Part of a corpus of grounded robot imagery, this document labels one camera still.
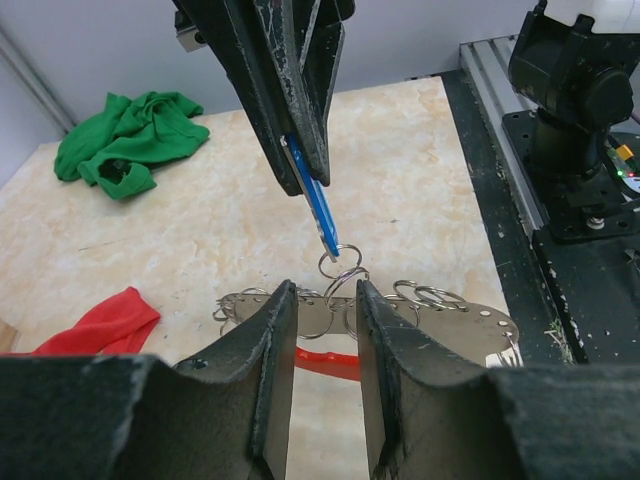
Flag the metal key holder red handle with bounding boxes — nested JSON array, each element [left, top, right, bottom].
[[212, 244, 524, 381]]

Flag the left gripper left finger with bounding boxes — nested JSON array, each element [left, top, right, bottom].
[[1, 281, 298, 479]]

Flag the key with blue tag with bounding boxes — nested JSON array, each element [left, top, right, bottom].
[[280, 134, 339, 261]]

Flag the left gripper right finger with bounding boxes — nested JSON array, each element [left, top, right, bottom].
[[354, 278, 640, 480]]

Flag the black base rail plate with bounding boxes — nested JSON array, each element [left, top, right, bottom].
[[444, 36, 639, 365]]

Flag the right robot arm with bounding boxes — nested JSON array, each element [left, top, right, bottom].
[[174, 1, 639, 254]]

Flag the green cloth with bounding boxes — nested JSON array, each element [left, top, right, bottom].
[[53, 91, 210, 201]]

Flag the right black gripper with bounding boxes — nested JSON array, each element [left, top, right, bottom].
[[174, 1, 355, 196]]

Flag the red cloth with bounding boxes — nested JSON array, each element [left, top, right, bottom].
[[31, 287, 161, 356]]

